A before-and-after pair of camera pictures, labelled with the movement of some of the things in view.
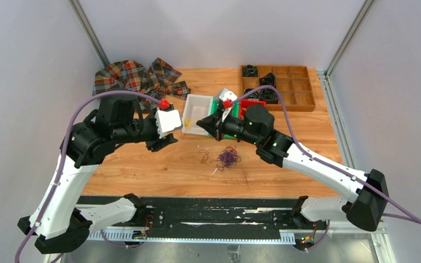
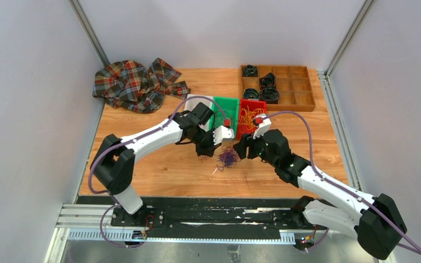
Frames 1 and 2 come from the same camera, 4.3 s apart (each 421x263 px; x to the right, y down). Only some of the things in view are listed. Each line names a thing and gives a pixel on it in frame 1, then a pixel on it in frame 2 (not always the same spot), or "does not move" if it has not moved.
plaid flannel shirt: x=156 y=81 does not move
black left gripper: x=157 y=143 -> x=209 y=150
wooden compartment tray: x=293 y=83 does not move
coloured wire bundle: x=228 y=158 does not move
